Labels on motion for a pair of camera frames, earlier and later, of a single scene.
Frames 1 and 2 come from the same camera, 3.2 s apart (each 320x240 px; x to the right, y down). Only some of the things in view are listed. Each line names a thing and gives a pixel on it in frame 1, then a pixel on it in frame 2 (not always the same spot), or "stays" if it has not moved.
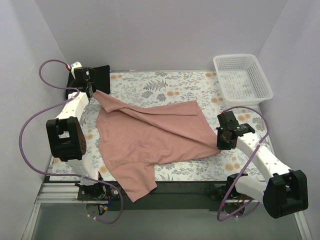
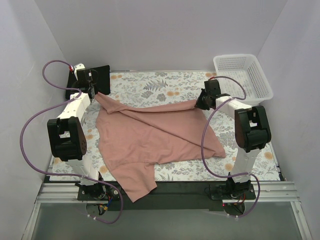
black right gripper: x=220 y=139 -> x=200 y=101
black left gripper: x=90 y=89 stays
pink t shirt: x=132 y=138 stays
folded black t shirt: x=100 y=80 stays
